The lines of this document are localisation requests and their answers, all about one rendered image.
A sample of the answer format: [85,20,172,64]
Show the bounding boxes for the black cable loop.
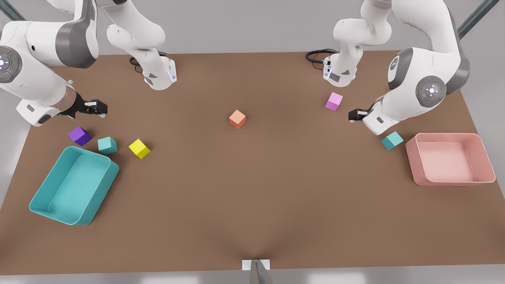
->
[305,49,338,71]
[129,51,168,73]

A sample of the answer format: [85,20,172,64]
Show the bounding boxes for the yellow cube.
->
[128,138,151,160]

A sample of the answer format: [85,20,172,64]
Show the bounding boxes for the orange cube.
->
[229,110,247,130]

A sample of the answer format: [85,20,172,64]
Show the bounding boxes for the purple cube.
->
[68,126,93,147]

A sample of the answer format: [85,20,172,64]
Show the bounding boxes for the pink cube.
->
[325,92,343,112]

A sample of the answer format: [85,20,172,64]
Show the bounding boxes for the pink rectangular tray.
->
[406,133,496,187]

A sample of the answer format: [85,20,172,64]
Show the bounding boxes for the teal rectangular tray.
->
[29,146,120,226]

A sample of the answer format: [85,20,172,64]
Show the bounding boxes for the silver frame post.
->
[242,259,274,284]
[457,0,500,39]
[0,0,26,21]

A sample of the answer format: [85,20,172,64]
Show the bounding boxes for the teal blue cube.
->
[97,136,118,155]
[381,131,404,151]

